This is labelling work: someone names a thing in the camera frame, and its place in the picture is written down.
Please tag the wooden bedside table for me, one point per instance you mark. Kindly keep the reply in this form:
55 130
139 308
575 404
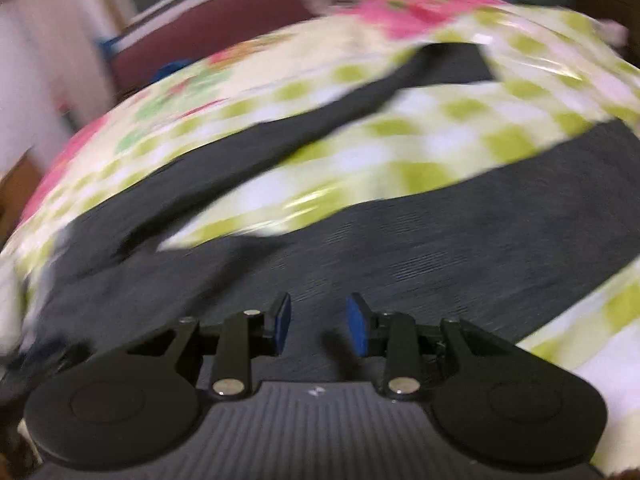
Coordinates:
18 185

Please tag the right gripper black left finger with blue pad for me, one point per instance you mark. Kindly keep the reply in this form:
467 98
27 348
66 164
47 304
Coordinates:
132 404

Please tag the dark grey pants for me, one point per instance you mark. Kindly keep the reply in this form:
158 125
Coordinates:
508 250

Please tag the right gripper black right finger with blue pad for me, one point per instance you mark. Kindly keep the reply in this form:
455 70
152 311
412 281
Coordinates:
490 400

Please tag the beige curtain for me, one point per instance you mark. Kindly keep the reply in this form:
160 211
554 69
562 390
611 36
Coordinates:
67 36

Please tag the green checkered floral bedsheet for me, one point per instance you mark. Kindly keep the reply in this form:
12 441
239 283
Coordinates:
556 76

